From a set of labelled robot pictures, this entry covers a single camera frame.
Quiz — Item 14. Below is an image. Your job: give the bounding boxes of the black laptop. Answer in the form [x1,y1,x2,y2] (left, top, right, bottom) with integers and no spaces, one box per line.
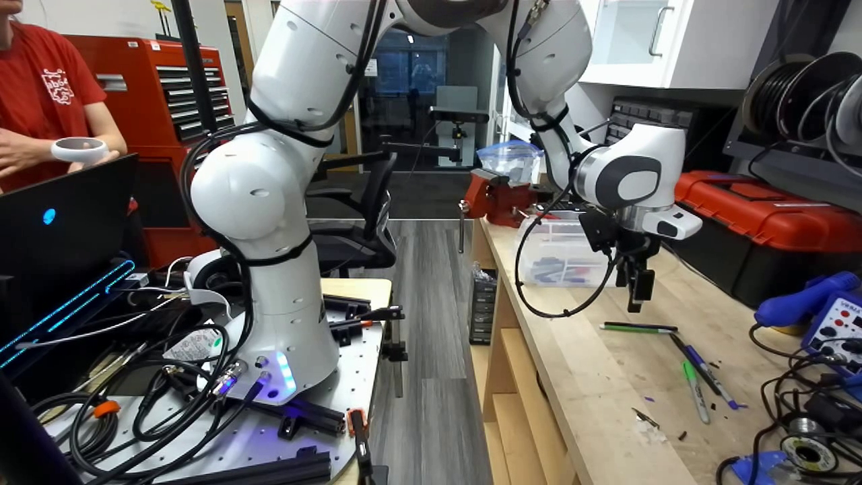
[0,154,144,361]

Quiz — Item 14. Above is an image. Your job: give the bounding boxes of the white wall cabinet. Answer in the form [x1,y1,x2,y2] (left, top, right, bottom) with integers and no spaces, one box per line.
[578,0,781,94]

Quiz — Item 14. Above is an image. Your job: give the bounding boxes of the black cable bundle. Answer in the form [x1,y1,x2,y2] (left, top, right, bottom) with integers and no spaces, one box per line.
[31,294,272,485]

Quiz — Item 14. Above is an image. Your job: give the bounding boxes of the red bench vise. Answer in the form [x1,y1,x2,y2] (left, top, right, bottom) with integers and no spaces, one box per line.
[459,171,544,230]

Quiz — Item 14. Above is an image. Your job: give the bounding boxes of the wooden workbench shelf unit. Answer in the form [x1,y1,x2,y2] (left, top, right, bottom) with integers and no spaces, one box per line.
[463,220,583,485]

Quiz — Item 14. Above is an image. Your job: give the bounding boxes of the red tool cabinet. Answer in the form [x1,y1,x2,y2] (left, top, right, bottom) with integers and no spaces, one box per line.
[65,34,237,272]

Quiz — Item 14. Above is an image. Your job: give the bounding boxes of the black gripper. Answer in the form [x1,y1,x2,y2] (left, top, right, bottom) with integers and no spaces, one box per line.
[579,206,664,317]

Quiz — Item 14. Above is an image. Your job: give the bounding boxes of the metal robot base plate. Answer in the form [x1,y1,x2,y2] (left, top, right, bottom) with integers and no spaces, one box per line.
[43,275,400,485]

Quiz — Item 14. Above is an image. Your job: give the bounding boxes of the clear plastic storage box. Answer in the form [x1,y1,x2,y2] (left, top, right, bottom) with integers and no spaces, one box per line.
[518,209,625,291]

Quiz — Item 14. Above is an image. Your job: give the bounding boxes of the black cables with round coil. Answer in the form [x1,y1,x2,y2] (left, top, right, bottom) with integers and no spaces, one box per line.
[715,321,862,485]

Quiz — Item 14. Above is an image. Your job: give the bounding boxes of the black green pen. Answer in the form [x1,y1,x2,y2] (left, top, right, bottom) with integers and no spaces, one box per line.
[601,318,683,341]

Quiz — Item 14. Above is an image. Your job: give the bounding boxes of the red toolbox lid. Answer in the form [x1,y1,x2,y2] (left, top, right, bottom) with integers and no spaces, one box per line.
[673,168,862,260]

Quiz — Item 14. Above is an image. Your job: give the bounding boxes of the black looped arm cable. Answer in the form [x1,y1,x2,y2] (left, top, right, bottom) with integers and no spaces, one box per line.
[513,189,625,325]

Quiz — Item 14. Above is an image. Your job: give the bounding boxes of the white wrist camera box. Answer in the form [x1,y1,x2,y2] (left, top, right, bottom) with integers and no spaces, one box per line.
[648,206,706,246]

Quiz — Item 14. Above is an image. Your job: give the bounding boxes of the clear plastic bag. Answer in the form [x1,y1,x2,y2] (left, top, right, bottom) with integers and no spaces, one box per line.
[474,137,549,189]

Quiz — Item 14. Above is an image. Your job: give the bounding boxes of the blue soldering station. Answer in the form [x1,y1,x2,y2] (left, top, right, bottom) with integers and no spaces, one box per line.
[751,271,862,372]

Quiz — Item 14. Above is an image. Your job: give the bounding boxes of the white tape roll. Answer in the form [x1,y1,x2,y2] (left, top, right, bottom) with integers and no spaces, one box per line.
[46,136,113,168]

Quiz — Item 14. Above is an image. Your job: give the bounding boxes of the person in red shirt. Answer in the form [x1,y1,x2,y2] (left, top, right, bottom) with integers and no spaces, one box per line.
[0,0,133,195]

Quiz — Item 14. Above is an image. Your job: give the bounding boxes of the person hand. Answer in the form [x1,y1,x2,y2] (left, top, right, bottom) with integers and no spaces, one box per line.
[0,128,59,180]

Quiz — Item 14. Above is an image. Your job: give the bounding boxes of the blue pen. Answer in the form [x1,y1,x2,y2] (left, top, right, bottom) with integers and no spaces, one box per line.
[665,330,750,415]

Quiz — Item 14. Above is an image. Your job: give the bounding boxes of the black office chair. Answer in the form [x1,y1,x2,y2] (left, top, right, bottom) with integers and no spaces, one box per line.
[306,145,401,277]

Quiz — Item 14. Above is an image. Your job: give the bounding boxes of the black toolbox case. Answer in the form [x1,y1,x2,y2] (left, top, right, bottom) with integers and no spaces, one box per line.
[669,236,862,312]

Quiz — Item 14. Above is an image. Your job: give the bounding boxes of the black cable spools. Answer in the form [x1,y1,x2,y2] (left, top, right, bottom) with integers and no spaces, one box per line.
[741,48,862,156]

